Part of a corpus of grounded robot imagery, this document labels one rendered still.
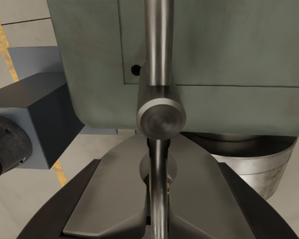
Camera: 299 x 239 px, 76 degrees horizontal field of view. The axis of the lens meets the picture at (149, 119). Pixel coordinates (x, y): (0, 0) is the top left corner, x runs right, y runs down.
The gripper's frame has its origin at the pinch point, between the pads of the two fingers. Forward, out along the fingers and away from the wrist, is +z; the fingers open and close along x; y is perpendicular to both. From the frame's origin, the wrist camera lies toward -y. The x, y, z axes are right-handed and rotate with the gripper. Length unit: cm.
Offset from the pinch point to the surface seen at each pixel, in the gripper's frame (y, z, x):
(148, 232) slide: 78, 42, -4
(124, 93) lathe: 1.8, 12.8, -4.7
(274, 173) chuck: 17.7, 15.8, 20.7
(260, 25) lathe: -6.2, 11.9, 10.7
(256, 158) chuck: 13.1, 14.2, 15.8
